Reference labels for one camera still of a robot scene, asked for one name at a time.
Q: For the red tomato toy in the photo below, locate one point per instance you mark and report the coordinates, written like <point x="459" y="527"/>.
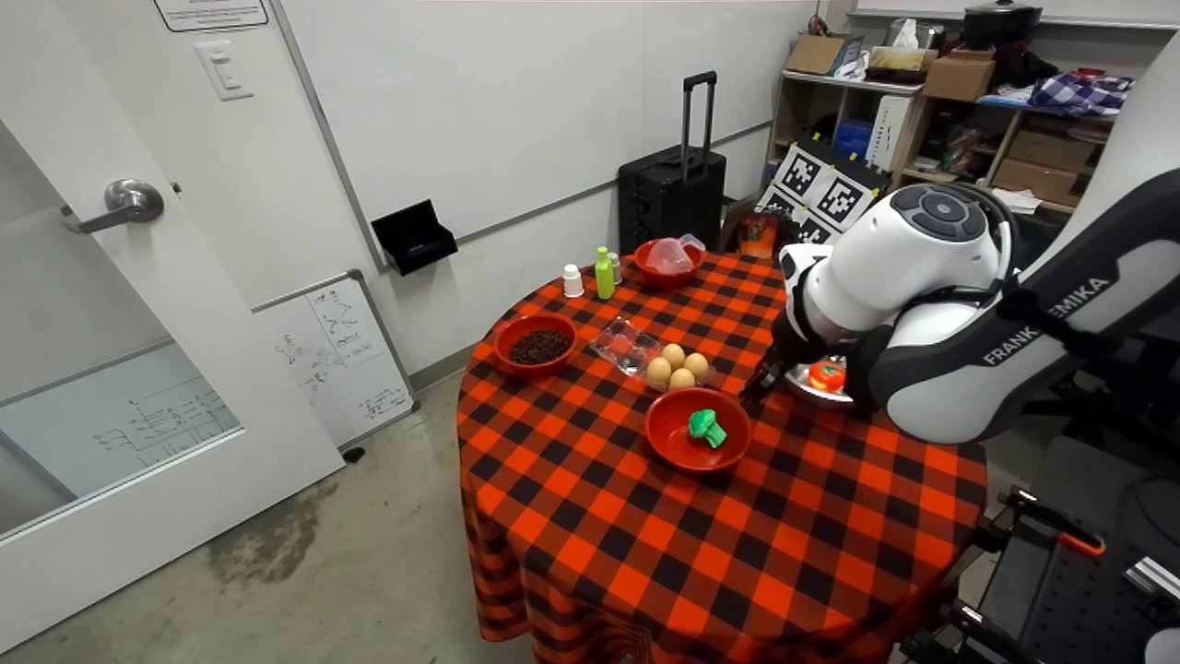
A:
<point x="829" y="375"/>

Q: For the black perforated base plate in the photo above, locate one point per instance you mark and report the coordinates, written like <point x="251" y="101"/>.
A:
<point x="1061" y="608"/>

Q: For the silver door handle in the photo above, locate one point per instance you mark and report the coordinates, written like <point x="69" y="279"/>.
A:
<point x="124" y="204"/>

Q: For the red bowl near front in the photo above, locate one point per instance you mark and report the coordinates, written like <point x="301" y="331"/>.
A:
<point x="666" y="428"/>

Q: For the fiducial marker board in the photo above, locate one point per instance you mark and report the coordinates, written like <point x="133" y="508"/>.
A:
<point x="819" y="196"/>

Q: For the red bowl with pink contents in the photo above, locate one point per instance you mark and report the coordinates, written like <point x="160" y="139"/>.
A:
<point x="666" y="265"/>

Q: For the small white bottle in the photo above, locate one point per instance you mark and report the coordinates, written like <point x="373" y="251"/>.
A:
<point x="572" y="281"/>

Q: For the black orange clamp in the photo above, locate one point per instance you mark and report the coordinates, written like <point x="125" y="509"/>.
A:
<point x="1018" y="504"/>

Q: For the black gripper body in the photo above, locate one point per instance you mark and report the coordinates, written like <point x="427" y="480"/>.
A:
<point x="788" y="347"/>

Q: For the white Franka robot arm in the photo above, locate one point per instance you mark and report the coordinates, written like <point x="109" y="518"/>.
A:
<point x="938" y="315"/>

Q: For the beige egg toy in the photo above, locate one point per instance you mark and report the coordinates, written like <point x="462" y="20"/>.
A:
<point x="680" y="377"/>
<point x="672" y="352"/>
<point x="658" y="375"/>

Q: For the wooden storage shelf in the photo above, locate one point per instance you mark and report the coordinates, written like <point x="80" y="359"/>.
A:
<point x="943" y="112"/>

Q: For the small whiteboard on floor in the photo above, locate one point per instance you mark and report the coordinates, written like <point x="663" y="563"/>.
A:
<point x="342" y="356"/>

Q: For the black wall tray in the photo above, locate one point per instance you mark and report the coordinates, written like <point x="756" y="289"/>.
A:
<point x="414" y="238"/>

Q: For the red bowl with dark contents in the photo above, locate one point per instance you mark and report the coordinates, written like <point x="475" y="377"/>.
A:
<point x="537" y="346"/>

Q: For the white door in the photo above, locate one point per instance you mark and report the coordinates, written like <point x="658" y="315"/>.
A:
<point x="141" y="399"/>

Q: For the silver metal bowl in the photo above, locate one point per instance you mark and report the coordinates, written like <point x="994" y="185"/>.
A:
<point x="798" y="383"/>

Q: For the black suitcase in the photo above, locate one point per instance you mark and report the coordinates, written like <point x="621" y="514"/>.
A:
<point x="670" y="195"/>

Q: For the red black checkered tablecloth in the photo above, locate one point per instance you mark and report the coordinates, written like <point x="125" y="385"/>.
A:
<point x="822" y="545"/>

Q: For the green broccoli toy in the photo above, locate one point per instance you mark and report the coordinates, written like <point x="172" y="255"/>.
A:
<point x="706" y="428"/>

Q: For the green plastic bottle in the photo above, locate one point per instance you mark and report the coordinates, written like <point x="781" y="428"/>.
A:
<point x="602" y="273"/>

